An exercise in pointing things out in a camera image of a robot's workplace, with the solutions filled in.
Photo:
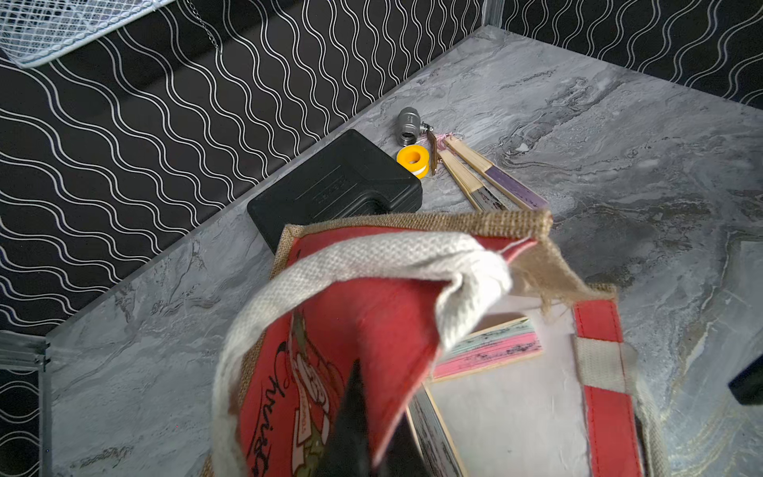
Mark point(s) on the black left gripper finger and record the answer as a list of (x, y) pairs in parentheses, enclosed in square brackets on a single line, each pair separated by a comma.
[(348, 452)]

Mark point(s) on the folding fans bundle in bag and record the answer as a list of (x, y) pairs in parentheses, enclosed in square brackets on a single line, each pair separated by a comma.
[(432, 436)]

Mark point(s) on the bamboo fan floral white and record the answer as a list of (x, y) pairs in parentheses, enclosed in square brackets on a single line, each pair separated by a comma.
[(475, 191)]

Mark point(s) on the red jute tote bag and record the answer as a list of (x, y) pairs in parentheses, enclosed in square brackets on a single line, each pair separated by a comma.
[(430, 345)]

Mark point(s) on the steel ball valve brown handle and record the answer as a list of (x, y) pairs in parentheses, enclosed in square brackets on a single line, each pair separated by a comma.
[(411, 129)]

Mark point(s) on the yellow thread seal tape spool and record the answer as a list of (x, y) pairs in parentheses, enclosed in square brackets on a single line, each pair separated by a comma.
[(416, 159)]

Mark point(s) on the aluminium frame corner post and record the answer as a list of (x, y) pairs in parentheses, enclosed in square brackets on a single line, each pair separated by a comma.
[(492, 13)]

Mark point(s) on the black plastic tool case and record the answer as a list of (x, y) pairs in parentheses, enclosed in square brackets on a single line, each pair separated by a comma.
[(350, 177)]

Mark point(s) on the bamboo fan pink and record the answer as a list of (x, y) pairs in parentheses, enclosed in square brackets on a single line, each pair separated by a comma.
[(489, 348)]

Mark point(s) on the white wire mesh basket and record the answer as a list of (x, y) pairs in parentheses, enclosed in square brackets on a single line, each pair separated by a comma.
[(36, 32)]

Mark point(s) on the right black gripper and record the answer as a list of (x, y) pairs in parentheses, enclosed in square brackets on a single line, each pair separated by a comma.
[(747, 386)]

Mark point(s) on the bamboo fan purple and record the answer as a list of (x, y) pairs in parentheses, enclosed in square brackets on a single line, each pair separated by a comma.
[(484, 169)]

